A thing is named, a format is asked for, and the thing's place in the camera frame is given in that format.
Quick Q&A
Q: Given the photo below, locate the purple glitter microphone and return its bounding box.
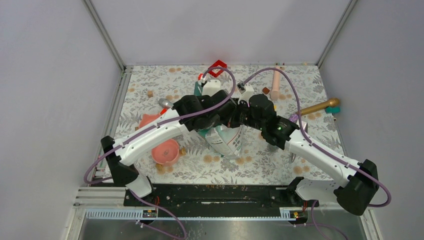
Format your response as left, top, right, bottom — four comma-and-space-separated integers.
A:
289, 114, 299, 123

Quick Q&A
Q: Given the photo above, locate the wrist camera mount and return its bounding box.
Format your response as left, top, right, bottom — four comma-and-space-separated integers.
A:
237, 81, 255, 104
195, 73, 221, 96

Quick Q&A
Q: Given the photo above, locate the floral table mat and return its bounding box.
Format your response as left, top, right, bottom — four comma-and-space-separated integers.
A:
114, 65, 329, 185

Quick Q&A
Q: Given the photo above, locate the green silver pet food bag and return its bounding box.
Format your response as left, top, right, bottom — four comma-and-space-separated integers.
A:
194, 82, 244, 160

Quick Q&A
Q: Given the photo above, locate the brown small block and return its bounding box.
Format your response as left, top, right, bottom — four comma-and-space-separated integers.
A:
262, 87, 270, 95

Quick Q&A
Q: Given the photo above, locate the pink cylinder toy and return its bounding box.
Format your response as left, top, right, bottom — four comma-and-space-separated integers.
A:
269, 70, 281, 101

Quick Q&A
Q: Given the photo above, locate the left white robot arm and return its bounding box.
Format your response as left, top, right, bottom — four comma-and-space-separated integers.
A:
100, 90, 238, 206

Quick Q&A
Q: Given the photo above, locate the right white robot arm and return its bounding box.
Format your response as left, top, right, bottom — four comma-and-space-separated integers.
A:
228, 94, 380, 216

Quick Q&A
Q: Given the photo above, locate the pink scoop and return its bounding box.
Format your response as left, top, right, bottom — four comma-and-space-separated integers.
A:
138, 113, 162, 129

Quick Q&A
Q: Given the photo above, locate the teal small block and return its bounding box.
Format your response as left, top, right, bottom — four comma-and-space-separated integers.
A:
324, 106, 341, 114

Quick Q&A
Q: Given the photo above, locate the gold microphone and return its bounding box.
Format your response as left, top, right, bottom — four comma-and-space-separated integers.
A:
300, 97, 340, 116

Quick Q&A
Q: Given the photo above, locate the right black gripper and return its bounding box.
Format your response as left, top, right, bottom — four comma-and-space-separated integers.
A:
219, 98, 265, 131

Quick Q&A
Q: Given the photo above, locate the red small box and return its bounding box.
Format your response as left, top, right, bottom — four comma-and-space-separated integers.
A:
208, 60, 228, 78

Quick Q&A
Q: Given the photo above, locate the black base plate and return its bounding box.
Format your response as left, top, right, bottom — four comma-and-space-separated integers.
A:
123, 183, 314, 218

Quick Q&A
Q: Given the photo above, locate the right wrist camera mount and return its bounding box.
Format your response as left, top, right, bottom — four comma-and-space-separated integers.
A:
237, 81, 255, 104

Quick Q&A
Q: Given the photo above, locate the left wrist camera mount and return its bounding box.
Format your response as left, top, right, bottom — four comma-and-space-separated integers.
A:
195, 73, 221, 96

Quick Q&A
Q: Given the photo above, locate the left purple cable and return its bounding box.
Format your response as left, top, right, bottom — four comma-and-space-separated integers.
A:
83, 66, 237, 186

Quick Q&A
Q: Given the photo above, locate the silver microphone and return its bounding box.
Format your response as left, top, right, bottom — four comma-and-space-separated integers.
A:
158, 98, 174, 109

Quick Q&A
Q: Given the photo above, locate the pink pet bowl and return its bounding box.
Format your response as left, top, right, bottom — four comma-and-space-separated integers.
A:
151, 139, 180, 167

